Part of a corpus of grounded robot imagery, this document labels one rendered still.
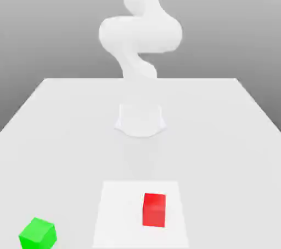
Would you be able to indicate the small green cube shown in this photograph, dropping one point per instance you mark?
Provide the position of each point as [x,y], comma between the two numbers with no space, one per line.
[37,234]

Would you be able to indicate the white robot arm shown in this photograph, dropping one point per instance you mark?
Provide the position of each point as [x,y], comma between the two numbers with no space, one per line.
[140,34]

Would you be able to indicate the small red cube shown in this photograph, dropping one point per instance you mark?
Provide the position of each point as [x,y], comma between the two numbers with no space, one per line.
[154,210]

